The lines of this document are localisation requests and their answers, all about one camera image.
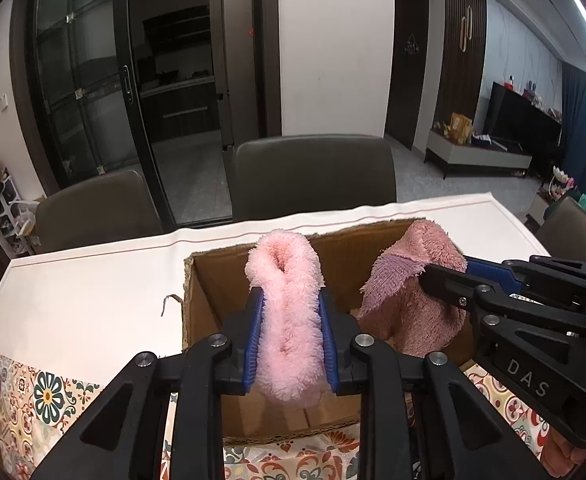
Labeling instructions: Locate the dusty pink towel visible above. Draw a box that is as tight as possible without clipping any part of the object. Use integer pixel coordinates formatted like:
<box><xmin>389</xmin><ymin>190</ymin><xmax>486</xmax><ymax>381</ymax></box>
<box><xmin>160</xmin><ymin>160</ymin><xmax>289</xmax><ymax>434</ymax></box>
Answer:
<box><xmin>356</xmin><ymin>219</ymin><xmax>467</xmax><ymax>358</ymax></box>

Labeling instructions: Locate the light pink fluffy cloth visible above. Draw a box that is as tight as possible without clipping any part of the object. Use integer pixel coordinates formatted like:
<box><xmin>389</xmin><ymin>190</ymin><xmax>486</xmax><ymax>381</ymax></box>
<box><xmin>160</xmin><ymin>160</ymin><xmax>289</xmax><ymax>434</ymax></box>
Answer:
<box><xmin>245</xmin><ymin>230</ymin><xmax>328</xmax><ymax>408</ymax></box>

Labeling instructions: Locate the dark chair right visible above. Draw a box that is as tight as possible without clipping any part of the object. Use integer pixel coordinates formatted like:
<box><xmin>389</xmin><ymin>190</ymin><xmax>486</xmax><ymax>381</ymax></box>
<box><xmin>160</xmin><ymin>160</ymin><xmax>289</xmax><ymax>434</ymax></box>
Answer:
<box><xmin>535</xmin><ymin>197</ymin><xmax>586</xmax><ymax>262</ymax></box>

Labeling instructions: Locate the dark chair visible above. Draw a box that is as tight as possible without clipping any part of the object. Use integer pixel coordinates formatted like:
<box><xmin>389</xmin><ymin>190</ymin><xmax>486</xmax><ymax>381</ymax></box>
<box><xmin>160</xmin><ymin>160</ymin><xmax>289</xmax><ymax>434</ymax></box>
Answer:
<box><xmin>36</xmin><ymin>170</ymin><xmax>164</xmax><ymax>252</ymax></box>
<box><xmin>230</xmin><ymin>134</ymin><xmax>397</xmax><ymax>222</ymax></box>
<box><xmin>535</xmin><ymin>197</ymin><xmax>586</xmax><ymax>262</ymax></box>

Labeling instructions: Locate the brown cardboard box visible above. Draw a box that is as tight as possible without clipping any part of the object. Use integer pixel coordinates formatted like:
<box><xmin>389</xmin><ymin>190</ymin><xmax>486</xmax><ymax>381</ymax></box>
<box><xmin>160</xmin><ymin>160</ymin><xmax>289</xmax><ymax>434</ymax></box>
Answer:
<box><xmin>181</xmin><ymin>216</ymin><xmax>477</xmax><ymax>446</ymax></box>

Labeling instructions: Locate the white tv cabinet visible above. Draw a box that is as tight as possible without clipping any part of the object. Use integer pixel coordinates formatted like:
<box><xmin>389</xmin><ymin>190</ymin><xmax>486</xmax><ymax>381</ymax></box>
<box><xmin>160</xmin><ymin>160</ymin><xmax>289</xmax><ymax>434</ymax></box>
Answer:
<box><xmin>423</xmin><ymin>131</ymin><xmax>532</xmax><ymax>179</ymax></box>

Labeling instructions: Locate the black television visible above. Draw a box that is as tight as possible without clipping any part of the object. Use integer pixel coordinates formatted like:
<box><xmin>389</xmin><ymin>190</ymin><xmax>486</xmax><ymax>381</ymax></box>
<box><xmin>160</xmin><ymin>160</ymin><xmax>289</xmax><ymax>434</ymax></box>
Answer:
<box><xmin>482</xmin><ymin>82</ymin><xmax>561</xmax><ymax>179</ymax></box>

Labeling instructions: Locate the dark chair middle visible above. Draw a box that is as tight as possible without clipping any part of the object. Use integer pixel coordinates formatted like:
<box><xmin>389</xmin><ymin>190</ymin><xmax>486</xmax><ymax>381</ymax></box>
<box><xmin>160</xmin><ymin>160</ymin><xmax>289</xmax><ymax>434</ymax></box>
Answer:
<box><xmin>230</xmin><ymin>134</ymin><xmax>397</xmax><ymax>222</ymax></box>

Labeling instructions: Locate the patterned floral table runner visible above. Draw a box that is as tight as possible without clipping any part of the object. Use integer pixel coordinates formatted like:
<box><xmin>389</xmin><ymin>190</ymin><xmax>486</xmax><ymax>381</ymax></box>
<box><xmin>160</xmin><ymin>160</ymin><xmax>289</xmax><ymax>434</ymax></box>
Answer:
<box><xmin>0</xmin><ymin>341</ymin><xmax>586</xmax><ymax>480</ymax></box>

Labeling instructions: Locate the blue curtain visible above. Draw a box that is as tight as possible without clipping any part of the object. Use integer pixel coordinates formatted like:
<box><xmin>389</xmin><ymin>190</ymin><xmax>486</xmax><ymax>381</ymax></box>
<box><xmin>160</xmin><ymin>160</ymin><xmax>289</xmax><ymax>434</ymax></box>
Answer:
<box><xmin>558</xmin><ymin>62</ymin><xmax>586</xmax><ymax>194</ymax></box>

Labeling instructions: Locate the dark chair left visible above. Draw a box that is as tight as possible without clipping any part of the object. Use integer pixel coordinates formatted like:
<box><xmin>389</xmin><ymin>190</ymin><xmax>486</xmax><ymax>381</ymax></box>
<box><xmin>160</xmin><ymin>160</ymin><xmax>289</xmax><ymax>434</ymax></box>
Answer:
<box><xmin>36</xmin><ymin>170</ymin><xmax>164</xmax><ymax>252</ymax></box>

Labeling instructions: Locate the white shoe rack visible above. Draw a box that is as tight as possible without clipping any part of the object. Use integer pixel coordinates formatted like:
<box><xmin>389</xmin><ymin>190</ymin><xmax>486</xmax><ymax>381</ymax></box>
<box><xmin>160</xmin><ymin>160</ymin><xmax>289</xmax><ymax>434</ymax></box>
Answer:
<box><xmin>0</xmin><ymin>162</ymin><xmax>38</xmax><ymax>259</ymax></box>

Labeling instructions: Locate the dark glass sliding door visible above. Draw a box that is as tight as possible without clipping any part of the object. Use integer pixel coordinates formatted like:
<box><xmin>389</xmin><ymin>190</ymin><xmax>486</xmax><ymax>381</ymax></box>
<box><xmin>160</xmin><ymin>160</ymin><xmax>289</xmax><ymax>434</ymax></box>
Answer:
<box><xmin>11</xmin><ymin>0</ymin><xmax>265</xmax><ymax>229</ymax></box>

